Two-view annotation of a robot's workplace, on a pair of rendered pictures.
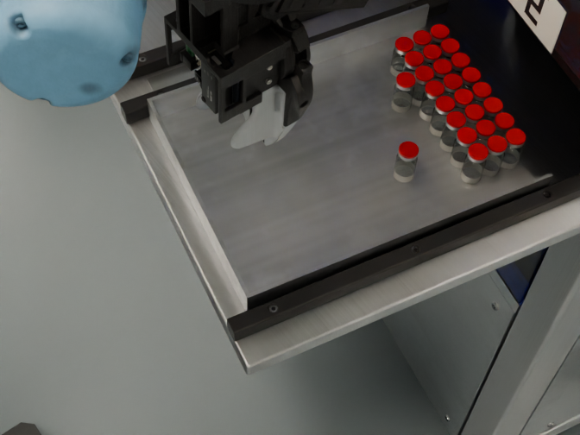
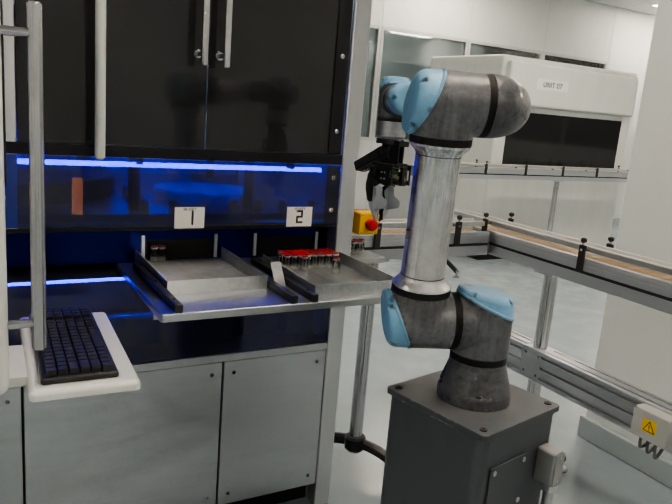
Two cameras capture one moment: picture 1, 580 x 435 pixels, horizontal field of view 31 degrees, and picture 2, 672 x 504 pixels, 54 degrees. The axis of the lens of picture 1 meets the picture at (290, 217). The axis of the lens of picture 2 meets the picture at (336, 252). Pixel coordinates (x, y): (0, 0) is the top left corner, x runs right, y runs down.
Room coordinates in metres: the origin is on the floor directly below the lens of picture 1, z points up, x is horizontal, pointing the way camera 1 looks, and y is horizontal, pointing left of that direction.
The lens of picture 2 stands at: (0.70, 1.76, 1.35)
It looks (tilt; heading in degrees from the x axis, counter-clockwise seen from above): 12 degrees down; 268
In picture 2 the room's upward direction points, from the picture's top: 5 degrees clockwise
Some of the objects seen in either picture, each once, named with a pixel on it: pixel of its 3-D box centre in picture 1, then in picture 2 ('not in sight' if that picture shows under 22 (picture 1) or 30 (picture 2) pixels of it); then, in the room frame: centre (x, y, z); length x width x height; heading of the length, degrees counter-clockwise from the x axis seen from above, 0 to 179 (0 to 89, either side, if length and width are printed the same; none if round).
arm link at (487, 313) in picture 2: not in sight; (479, 319); (0.35, 0.48, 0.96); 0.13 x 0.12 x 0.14; 6
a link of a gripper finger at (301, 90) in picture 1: (285, 78); not in sight; (0.51, 0.01, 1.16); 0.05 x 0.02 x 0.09; 40
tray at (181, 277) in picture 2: not in sight; (198, 268); (1.00, 0.00, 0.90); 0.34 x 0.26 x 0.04; 118
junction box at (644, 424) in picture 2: not in sight; (654, 426); (-0.36, -0.05, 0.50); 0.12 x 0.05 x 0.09; 118
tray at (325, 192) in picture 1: (344, 146); (328, 272); (0.64, -0.05, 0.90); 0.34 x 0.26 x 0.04; 118
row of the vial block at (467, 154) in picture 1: (437, 109); (311, 260); (0.69, -0.15, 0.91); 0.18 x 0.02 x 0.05; 27
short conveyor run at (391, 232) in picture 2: not in sight; (408, 233); (0.35, -0.64, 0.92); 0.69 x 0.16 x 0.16; 28
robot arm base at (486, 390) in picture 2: not in sight; (475, 373); (0.34, 0.48, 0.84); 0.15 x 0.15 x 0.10
